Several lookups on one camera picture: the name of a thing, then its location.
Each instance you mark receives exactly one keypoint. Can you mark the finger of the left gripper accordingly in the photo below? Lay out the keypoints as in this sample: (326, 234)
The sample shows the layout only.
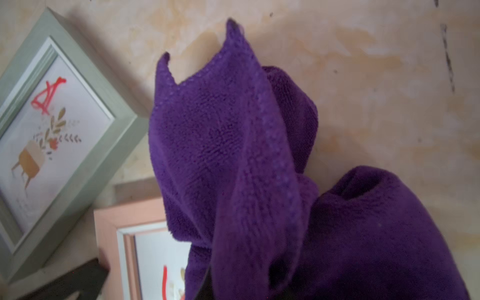
(87, 279)

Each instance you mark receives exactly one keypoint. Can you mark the pink picture frame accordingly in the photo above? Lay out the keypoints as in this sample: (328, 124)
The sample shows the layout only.
(144, 261)

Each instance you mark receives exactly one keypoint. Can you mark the green frame tilted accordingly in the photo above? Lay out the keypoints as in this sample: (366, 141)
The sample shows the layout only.
(67, 125)

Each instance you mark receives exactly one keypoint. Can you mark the purple microfiber cloth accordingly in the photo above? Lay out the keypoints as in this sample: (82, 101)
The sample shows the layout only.
(229, 147)

